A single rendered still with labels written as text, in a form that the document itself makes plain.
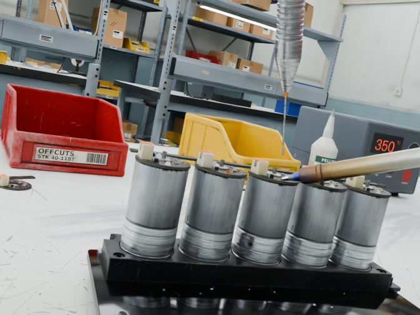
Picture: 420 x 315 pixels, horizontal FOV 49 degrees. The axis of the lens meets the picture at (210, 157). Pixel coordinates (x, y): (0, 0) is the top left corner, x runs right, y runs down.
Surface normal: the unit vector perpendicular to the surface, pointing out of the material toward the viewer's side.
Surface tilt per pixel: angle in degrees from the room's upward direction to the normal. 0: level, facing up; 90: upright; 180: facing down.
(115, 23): 89
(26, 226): 0
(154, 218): 90
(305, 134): 90
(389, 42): 90
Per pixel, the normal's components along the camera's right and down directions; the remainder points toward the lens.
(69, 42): 0.54, 0.24
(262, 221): -0.14, 0.12
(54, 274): 0.20, -0.97
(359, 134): -0.89, -0.11
